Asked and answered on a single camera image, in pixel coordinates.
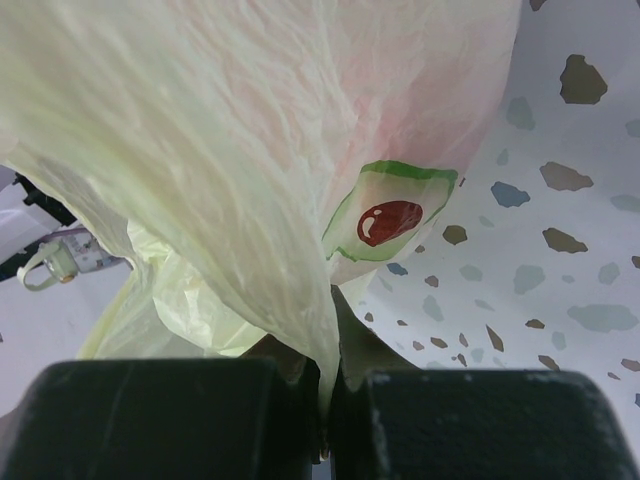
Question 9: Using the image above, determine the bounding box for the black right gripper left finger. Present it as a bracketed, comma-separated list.
[1, 336, 321, 479]

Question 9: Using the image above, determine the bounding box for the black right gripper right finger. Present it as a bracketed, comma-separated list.
[328, 287, 639, 479]

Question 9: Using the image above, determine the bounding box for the pale green avocado-print plastic bag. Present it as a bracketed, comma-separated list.
[0, 0, 524, 416]

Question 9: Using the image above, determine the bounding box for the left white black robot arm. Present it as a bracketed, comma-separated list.
[1, 166, 124, 292]

